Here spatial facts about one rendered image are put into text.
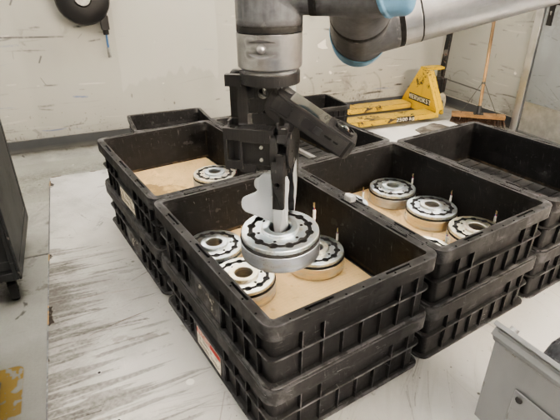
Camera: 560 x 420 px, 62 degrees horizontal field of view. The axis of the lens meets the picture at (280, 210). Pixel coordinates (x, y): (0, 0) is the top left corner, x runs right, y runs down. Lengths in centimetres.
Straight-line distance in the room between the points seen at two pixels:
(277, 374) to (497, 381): 28
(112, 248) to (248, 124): 69
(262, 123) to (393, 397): 48
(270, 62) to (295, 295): 39
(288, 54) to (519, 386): 48
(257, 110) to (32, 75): 352
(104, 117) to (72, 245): 293
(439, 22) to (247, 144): 28
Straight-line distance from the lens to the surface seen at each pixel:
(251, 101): 57
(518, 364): 67
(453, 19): 66
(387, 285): 66
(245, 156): 58
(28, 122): 412
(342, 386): 74
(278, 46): 53
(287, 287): 79
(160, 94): 412
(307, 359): 65
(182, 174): 122
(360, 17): 55
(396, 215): 103
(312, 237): 59
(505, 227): 84
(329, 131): 56
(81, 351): 93
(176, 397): 81
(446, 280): 78
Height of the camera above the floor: 130
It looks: 28 degrees down
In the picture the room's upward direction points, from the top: straight up
